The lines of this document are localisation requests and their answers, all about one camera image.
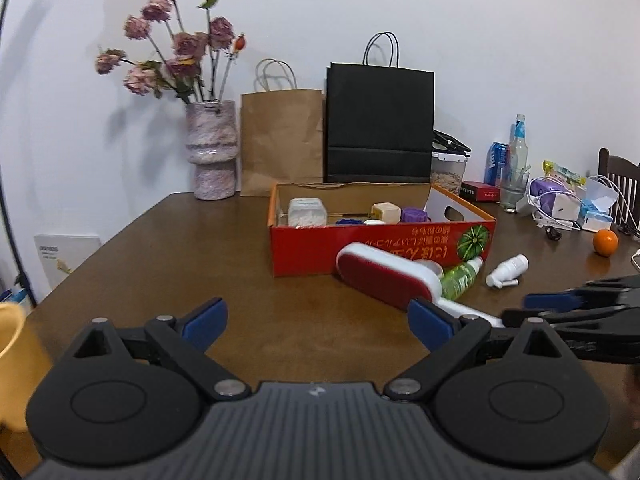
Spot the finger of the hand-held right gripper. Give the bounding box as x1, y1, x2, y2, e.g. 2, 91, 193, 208
501, 304, 640, 333
522, 274, 640, 311

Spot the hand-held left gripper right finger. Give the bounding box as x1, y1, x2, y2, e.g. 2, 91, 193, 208
382, 298, 574, 402

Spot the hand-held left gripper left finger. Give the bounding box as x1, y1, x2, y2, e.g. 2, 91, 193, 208
70, 297, 253, 402

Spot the red and white lint brush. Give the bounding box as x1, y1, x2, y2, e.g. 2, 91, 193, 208
335, 242, 504, 329

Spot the red cardboard box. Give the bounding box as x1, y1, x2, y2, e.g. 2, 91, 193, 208
267, 182, 497, 278

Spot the beige square box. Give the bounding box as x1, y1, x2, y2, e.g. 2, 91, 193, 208
370, 202, 403, 225

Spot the white cotton pad container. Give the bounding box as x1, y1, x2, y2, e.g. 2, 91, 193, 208
287, 197, 329, 227

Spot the green bottle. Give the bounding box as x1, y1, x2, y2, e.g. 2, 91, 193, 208
439, 256, 485, 301

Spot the white spray bottle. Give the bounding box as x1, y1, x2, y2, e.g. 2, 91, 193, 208
484, 253, 530, 290

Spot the orange fruit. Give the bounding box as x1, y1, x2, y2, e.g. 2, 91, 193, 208
592, 228, 620, 257

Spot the blue and white tissue pack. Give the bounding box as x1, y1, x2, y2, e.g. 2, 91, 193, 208
579, 209, 614, 234

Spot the purple pack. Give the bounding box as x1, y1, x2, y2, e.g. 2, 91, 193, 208
528, 177, 571, 201

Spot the drinking glass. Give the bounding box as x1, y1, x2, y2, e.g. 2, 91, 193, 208
499, 165, 530, 213

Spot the colourful snack packet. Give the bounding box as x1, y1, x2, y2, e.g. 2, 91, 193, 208
542, 160, 589, 186

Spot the small red box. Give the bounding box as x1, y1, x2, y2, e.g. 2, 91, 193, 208
460, 181, 503, 204

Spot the dark wooden chair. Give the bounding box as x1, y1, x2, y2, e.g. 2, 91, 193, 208
598, 147, 640, 234

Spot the clear grain container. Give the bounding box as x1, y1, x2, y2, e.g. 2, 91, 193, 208
430, 152, 469, 196

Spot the blue drink can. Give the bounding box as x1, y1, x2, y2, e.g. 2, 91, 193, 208
483, 141, 511, 186

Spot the white carton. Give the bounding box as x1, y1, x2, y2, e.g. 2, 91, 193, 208
33, 233, 103, 306

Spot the clear bottle with blue label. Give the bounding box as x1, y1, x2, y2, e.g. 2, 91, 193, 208
508, 113, 530, 186

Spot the pink mottled vase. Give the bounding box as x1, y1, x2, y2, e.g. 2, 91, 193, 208
185, 100, 240, 201

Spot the black clip lid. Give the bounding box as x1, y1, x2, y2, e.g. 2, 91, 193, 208
432, 129, 472, 156

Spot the brown paper bag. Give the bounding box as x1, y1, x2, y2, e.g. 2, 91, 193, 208
240, 58, 326, 198

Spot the black paper bag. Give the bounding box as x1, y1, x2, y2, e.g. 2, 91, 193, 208
324, 32, 435, 185

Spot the dried pink rose bouquet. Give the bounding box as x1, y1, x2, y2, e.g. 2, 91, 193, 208
95, 0, 249, 106

